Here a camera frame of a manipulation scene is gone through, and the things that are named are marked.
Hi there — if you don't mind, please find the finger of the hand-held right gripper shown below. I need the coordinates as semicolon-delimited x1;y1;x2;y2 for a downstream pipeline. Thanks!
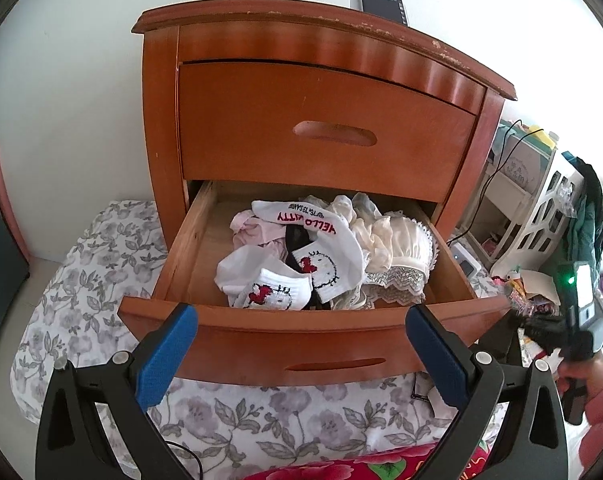
519;313;576;357

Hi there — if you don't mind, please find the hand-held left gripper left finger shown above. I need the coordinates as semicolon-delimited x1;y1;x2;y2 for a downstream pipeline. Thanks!
35;303;199;480

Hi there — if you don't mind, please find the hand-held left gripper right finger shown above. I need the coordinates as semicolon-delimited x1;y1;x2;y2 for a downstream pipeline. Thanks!
404;303;569;480

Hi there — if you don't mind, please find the plain white sock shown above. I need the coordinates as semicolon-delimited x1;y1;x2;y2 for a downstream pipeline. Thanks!
215;247;283;294

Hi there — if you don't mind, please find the white bra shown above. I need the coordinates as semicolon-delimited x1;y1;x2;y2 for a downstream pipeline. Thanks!
355;209;441;287

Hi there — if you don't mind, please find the white kitten print sock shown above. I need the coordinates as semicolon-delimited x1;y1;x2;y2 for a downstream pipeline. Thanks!
228;267;315;312

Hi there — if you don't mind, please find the wooden clothes drawer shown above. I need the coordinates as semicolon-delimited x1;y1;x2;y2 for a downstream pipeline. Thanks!
117;180;512;389

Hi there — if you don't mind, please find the pink underwear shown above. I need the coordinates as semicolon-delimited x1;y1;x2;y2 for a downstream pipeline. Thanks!
230;211;289;262

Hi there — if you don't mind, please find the white sock with red lettering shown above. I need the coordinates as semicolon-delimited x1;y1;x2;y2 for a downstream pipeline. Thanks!
251;200;365;307

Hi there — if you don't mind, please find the black lace underwear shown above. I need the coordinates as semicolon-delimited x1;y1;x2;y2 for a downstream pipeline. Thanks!
280;224;323;272

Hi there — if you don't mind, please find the person's right hand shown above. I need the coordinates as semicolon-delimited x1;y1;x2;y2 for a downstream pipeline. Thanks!
555;352;603;411

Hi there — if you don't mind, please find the beige paper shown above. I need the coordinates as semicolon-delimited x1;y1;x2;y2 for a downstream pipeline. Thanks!
514;269;565;306

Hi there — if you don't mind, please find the clear plastic bag in drawer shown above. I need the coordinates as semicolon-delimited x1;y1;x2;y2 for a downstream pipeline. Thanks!
363;265;428;307

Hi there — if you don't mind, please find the white power strip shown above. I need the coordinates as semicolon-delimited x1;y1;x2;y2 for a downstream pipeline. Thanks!
450;242;483;279

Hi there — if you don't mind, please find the grey floral bedsheet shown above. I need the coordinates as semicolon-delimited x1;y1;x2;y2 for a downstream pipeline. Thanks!
10;200;513;480

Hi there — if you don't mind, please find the white house-shaped shelf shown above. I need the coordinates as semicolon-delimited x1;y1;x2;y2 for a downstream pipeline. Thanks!
474;132;591;274

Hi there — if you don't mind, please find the red floral blanket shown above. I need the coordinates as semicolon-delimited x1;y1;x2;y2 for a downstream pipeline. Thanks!
244;440;488;480

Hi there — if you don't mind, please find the yellow item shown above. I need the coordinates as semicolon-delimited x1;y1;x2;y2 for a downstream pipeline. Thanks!
528;127;558;152

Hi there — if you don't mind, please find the pink board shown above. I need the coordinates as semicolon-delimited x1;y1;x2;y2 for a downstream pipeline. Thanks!
0;142;33;267

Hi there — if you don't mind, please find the wooden nightstand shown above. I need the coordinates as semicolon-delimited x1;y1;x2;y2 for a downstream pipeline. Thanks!
117;7;518;389

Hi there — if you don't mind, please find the thin black cable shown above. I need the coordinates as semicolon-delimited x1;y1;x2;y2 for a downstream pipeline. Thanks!
162;440;203;480

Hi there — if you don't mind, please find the black charger cable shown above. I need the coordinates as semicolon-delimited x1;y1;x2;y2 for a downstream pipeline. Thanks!
449;120;545;247

